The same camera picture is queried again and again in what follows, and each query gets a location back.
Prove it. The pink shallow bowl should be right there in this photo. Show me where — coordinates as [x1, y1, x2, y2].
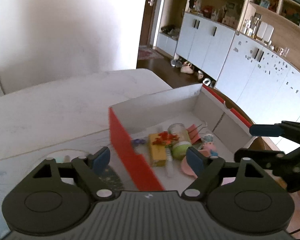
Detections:
[180, 147, 218, 179]

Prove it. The pink pig figurine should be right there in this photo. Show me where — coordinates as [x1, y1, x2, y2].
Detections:
[203, 142, 218, 157]

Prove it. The clear bottle green cap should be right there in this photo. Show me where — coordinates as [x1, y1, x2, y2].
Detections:
[168, 123, 192, 160]

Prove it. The pink binder clip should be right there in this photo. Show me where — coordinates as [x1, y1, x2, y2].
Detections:
[186, 121, 207, 145]

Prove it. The small white blue toy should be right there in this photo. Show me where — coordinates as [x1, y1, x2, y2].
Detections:
[202, 134, 214, 143]

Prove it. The orange red flower toy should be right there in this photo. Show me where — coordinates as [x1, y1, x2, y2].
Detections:
[152, 131, 179, 147]

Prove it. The yellow rectangular box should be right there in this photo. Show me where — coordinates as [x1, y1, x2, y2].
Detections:
[148, 133, 166, 167]

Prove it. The red white cardboard box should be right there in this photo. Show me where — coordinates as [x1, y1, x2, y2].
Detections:
[109, 85, 254, 191]

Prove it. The blue doll figure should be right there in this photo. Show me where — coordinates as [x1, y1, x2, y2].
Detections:
[131, 139, 147, 147]

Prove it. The brown door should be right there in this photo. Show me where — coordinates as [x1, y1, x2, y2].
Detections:
[139, 0, 162, 49]

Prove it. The large white wall cabinet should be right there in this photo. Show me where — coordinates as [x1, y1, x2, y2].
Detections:
[162, 0, 300, 124]

